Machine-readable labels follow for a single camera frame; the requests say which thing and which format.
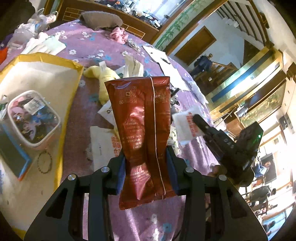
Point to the clear box of figurines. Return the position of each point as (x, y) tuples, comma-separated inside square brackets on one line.
[(33, 119)]

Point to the yellow plush towel toy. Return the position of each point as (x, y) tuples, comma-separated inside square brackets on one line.
[(103, 75)]

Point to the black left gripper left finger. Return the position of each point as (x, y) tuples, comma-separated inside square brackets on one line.
[(61, 218)]

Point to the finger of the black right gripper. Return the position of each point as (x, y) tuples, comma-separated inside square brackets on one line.
[(203, 126)]

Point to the pink fluffy cloth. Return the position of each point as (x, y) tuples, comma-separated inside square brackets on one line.
[(119, 35)]

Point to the yellow rimmed white tray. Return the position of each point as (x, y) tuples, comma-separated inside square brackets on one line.
[(38, 90)]

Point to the red foil snack pouch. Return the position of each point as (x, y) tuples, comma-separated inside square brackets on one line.
[(142, 111)]

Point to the tall white paper bag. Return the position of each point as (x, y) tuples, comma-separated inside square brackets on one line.
[(132, 68)]

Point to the white paper sheets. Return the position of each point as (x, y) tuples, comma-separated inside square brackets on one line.
[(168, 69)]

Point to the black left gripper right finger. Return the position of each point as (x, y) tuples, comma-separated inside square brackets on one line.
[(214, 209)]

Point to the white gloves pile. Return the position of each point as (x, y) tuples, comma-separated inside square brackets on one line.
[(44, 44)]

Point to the large white pouch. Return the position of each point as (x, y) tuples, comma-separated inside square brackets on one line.
[(107, 113)]

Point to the right hand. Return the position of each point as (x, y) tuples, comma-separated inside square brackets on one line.
[(214, 171)]

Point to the blue framed dark tablet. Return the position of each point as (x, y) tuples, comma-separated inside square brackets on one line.
[(17, 159)]

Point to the white pouch red text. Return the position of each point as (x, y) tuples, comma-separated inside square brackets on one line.
[(105, 145)]

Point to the clear plastic bag toy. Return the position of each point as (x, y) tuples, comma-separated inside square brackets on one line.
[(41, 21)]

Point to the white packet red print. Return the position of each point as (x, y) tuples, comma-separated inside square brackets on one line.
[(186, 129)]

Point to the purple floral tablecloth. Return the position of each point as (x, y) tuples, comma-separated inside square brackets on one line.
[(84, 146)]

